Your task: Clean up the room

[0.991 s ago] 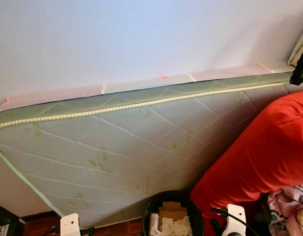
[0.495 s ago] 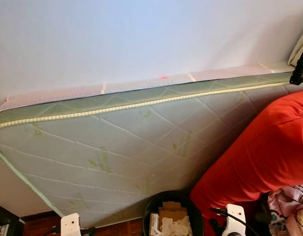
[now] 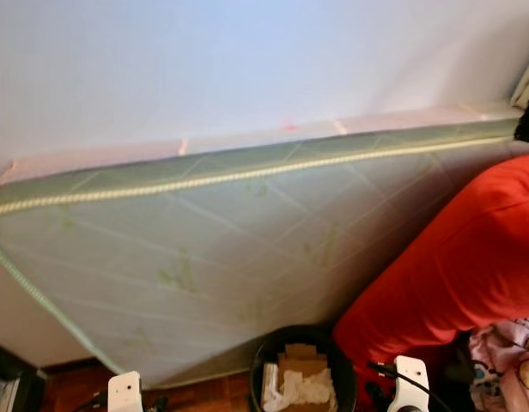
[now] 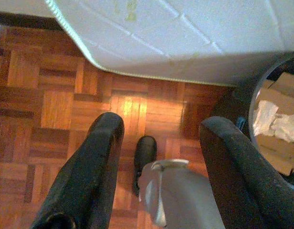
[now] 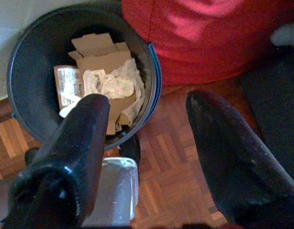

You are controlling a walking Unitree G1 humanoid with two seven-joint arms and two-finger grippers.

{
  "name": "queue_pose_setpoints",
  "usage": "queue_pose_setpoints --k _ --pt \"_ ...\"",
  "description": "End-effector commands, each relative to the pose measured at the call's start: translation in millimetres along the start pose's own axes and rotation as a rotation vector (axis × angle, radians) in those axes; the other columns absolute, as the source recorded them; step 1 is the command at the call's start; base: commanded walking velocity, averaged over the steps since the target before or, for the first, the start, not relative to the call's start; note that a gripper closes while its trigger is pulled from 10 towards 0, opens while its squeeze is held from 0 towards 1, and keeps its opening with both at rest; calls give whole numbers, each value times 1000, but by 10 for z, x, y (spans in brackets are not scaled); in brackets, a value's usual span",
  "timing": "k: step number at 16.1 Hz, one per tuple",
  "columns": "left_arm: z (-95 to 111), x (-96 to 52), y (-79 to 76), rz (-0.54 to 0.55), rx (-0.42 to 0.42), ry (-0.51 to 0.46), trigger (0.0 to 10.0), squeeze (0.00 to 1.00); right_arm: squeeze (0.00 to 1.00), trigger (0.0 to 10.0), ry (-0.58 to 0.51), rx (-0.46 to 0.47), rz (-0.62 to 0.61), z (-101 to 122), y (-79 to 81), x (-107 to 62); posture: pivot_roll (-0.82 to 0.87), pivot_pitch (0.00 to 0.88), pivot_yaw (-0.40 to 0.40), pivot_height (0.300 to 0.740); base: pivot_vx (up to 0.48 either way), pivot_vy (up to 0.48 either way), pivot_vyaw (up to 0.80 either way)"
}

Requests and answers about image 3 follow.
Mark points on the pink cartoon print quilt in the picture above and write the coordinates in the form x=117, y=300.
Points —
x=509, y=369

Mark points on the white crumpled paper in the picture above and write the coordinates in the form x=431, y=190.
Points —
x=299, y=388

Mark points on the brown cardboard piece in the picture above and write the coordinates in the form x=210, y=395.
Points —
x=303, y=359

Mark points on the black round waste bin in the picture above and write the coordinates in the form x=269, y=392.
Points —
x=264, y=343

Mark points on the black box-shaped object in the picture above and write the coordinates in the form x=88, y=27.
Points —
x=11, y=373

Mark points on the pale green quilted mattress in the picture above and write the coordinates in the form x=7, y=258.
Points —
x=204, y=257

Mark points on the red fabric cushion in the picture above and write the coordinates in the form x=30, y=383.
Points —
x=453, y=257

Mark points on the pale pink flat board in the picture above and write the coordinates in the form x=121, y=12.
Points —
x=247, y=137

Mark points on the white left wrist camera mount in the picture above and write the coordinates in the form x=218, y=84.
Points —
x=125, y=393

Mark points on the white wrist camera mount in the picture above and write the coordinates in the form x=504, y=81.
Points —
x=125, y=393
x=409, y=386

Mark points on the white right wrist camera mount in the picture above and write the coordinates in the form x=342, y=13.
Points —
x=409, y=386

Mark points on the white frame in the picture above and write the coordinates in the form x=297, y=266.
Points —
x=526, y=81

